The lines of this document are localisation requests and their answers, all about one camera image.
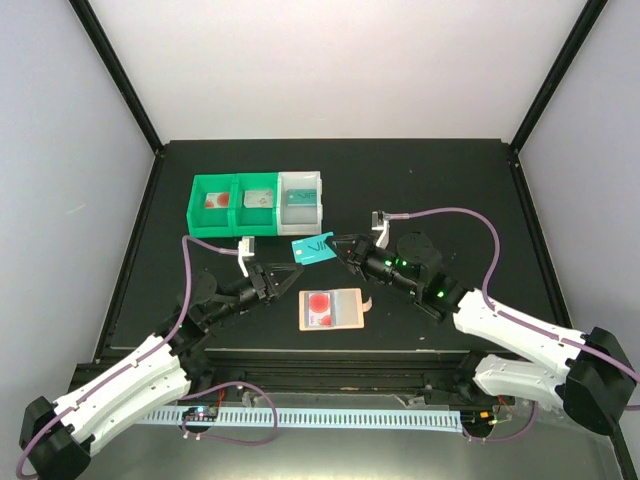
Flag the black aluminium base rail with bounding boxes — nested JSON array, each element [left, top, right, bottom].
[[74, 348, 606, 401]]

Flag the left green plastic bin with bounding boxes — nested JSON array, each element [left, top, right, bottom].
[[186, 174, 235, 239]]

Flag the middle green plastic bin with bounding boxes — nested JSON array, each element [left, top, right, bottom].
[[233, 172, 278, 236]]

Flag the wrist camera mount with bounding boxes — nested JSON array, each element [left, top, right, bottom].
[[371, 210, 390, 249], [237, 236, 255, 277]]

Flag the right small circuit board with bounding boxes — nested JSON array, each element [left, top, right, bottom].
[[460, 410, 501, 426]]

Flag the green plastic bin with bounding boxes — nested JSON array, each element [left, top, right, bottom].
[[233, 172, 278, 236], [186, 174, 235, 239]]

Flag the white floral card in bin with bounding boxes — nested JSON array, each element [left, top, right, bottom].
[[243, 189, 274, 209]]

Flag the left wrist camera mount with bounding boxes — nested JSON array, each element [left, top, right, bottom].
[[237, 236, 255, 277]]

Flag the red circles card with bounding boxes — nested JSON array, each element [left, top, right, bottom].
[[204, 191, 230, 210], [303, 291, 334, 328]]

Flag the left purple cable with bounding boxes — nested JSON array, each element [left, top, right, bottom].
[[15, 235, 279, 477]]

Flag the left black frame post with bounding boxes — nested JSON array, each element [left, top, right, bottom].
[[69, 0, 164, 154]]

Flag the light blue slotted cable duct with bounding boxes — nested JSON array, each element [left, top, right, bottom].
[[137, 406, 463, 433]]

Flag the black frame post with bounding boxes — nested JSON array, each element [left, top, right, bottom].
[[69, 0, 164, 154], [509, 0, 610, 151]]

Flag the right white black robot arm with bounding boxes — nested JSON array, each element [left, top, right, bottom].
[[326, 233, 638, 436]]

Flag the right black frame post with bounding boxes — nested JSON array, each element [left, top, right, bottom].
[[509, 0, 610, 151]]

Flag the left small circuit board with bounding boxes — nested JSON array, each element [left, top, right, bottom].
[[182, 406, 218, 423]]

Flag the red circles card in bin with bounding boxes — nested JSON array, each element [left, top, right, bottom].
[[204, 191, 230, 210]]

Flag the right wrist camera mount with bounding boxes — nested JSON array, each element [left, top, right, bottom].
[[371, 210, 390, 249]]

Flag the teal vip card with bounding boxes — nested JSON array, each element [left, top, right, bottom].
[[291, 232, 336, 266], [285, 188, 318, 208]]

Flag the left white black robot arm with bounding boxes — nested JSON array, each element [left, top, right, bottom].
[[16, 263, 303, 479]]

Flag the small circuit board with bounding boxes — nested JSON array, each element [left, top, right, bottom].
[[460, 410, 501, 426], [182, 406, 218, 423]]

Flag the teal VIP card in bin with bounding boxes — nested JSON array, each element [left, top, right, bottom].
[[285, 188, 318, 208]]

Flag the white translucent plastic bin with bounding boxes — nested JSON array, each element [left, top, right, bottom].
[[276, 171, 323, 236]]

